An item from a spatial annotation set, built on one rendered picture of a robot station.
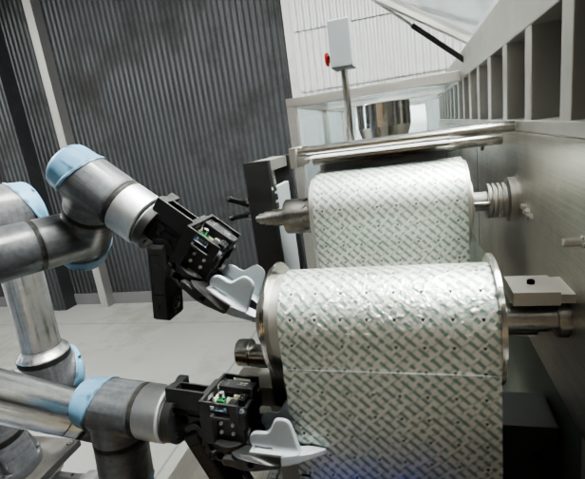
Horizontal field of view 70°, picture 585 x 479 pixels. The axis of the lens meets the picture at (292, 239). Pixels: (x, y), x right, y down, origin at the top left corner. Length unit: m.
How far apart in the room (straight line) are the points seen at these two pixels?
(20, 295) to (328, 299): 0.78
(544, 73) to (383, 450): 0.52
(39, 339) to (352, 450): 0.80
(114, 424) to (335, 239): 0.42
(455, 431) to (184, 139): 3.70
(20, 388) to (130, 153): 3.67
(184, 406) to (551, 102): 0.63
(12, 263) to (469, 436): 0.60
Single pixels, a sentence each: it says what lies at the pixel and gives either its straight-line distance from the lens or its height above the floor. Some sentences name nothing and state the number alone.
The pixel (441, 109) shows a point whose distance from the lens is 1.45.
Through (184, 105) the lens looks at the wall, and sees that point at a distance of 4.01.
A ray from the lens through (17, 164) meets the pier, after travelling 4.97.
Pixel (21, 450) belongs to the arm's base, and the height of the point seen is 0.87.
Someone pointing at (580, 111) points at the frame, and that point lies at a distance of 0.53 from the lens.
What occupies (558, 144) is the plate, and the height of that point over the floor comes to 1.43.
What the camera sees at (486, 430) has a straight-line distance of 0.53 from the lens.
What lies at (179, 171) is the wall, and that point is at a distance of 4.08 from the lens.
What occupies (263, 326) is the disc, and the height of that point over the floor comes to 1.27.
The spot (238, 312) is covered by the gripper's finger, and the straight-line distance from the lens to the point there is 0.56.
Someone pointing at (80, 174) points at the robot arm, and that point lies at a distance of 0.63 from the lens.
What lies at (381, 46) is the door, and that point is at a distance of 3.54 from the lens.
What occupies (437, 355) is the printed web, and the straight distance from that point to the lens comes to 0.48.
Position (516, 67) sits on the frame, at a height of 1.54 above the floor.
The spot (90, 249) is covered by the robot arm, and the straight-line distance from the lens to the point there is 0.70.
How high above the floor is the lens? 1.48
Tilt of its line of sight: 14 degrees down
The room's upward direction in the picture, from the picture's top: 8 degrees counter-clockwise
